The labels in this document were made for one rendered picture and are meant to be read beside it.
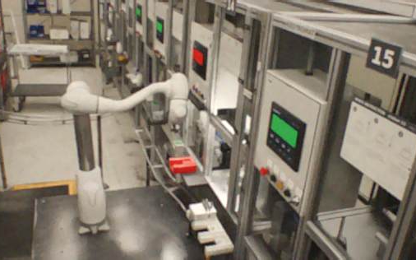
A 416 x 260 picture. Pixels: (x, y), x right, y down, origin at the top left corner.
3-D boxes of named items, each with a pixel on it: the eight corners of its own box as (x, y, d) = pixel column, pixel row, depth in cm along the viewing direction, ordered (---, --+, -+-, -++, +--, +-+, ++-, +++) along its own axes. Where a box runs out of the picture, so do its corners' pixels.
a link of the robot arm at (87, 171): (78, 206, 251) (76, 188, 270) (104, 202, 256) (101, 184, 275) (62, 88, 219) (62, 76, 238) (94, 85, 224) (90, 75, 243)
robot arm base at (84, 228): (78, 239, 233) (78, 231, 231) (76, 217, 252) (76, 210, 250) (110, 234, 239) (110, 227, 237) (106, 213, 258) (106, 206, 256)
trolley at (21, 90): (11, 113, 574) (3, 47, 537) (18, 100, 621) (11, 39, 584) (72, 112, 594) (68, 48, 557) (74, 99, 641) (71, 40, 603)
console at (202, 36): (184, 88, 283) (187, 20, 264) (222, 86, 292) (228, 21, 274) (203, 109, 247) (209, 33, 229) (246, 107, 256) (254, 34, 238)
